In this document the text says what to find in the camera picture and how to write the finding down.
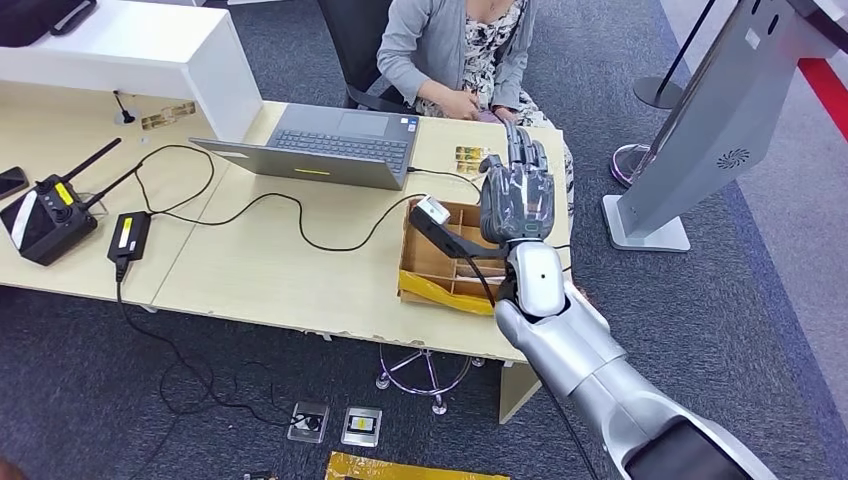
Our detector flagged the person's right hand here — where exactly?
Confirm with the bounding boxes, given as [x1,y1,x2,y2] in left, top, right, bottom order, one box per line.
[449,92,484,122]

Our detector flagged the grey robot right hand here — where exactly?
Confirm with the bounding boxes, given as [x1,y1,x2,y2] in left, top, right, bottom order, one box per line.
[478,121,556,246]

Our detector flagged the person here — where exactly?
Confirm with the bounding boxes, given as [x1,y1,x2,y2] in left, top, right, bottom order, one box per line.
[376,0,576,220]

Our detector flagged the clear plastic film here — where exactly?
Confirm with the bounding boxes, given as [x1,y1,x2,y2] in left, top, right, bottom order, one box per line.
[480,165,556,243]

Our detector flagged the wooden divider box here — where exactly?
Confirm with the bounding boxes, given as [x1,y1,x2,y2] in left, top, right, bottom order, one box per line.
[397,198,511,317]

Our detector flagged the yellow tape strip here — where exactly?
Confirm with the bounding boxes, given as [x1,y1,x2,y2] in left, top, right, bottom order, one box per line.
[397,269,497,317]

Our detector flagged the grey laptop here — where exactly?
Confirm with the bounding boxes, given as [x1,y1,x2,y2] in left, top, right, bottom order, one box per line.
[188,103,422,192]

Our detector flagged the black office chair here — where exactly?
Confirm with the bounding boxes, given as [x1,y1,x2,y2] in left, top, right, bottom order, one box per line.
[316,0,405,114]

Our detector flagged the grey kiosk stand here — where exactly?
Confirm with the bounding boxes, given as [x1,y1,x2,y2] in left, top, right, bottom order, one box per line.
[601,0,848,254]

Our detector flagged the chrome stool base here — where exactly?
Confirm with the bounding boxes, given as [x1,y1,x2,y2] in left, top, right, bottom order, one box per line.
[374,343,486,417]

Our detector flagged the box wrapped in yellow tape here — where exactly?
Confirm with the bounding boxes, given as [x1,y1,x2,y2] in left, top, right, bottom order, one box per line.
[324,451,511,480]

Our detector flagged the floor socket with plug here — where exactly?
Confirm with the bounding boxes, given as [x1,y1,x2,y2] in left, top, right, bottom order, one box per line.
[286,401,331,444]

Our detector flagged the white counter shelf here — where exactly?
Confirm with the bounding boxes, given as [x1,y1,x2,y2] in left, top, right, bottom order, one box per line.
[0,0,264,144]

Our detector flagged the small black desk antenna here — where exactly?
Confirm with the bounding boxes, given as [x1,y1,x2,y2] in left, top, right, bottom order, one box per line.
[112,90,139,127]

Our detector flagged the black power adapter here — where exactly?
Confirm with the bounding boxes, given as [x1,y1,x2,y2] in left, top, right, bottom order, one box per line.
[106,210,153,264]

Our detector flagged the black remote controller with antennas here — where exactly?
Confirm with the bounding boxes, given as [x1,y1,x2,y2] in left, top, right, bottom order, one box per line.
[0,137,144,268]

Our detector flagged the black bag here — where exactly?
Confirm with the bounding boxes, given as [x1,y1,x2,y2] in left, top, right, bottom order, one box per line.
[0,0,98,49]

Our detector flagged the black phone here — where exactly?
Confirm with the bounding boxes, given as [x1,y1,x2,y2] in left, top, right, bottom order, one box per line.
[0,165,31,201]

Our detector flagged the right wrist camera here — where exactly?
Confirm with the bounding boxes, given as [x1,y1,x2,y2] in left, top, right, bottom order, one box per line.
[407,195,513,261]

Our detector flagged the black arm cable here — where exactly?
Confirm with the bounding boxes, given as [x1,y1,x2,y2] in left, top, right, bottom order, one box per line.
[463,254,601,480]

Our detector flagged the chrome stanchion post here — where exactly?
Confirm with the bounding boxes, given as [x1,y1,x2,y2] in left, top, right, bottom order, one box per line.
[609,142,654,189]

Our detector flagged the black stanchion post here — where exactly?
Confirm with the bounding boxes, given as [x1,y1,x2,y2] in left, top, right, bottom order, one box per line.
[632,0,720,111]

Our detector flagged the black laptop charger cable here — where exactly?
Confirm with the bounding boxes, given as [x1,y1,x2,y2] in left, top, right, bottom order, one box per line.
[132,144,484,253]

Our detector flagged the black mains cable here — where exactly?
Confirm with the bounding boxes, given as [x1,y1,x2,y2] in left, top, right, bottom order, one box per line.
[113,259,313,480]

